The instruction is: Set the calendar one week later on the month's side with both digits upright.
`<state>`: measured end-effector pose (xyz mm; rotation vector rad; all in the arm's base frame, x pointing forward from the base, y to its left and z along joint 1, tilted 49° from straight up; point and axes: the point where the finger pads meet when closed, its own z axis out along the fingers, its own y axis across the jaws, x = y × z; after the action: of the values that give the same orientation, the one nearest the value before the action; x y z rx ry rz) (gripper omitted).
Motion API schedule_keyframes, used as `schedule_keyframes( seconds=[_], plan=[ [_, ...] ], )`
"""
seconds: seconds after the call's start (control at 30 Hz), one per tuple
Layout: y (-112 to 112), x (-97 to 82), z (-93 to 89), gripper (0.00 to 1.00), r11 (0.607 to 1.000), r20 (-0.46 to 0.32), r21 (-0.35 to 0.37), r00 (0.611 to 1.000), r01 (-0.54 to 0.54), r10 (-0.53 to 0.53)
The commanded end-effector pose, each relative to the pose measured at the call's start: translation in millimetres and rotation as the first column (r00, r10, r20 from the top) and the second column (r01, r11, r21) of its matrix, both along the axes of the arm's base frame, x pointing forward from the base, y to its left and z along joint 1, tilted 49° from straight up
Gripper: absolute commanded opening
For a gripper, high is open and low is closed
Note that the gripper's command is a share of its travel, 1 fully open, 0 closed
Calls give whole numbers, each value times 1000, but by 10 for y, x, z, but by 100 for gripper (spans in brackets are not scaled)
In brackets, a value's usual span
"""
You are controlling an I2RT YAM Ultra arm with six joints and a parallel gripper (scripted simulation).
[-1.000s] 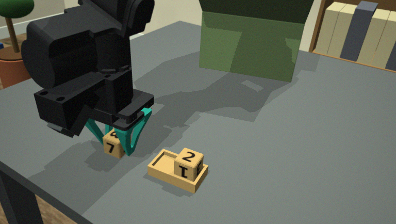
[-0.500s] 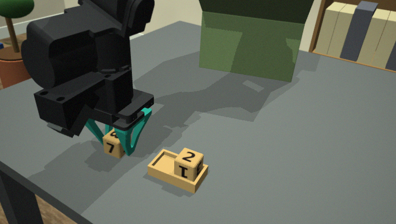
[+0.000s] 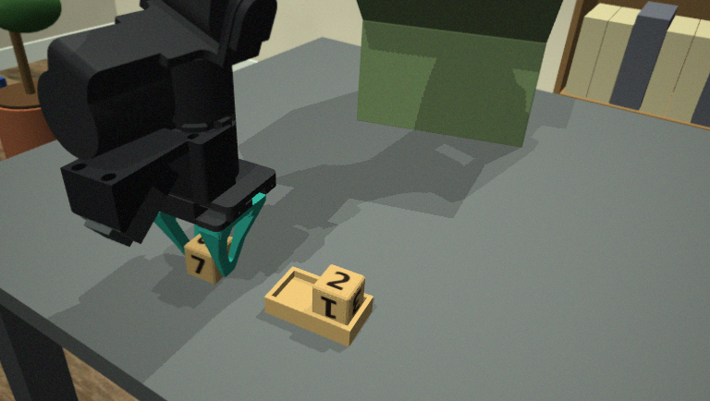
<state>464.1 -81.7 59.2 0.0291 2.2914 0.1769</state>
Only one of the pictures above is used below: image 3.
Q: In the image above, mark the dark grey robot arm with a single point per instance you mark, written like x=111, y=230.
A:
x=114, y=85

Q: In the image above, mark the tan wooden number cube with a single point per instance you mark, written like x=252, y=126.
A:
x=338, y=294
x=200, y=262

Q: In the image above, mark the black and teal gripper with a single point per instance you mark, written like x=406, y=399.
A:
x=238, y=206

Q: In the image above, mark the tan wooden tray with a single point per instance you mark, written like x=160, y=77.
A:
x=296, y=287

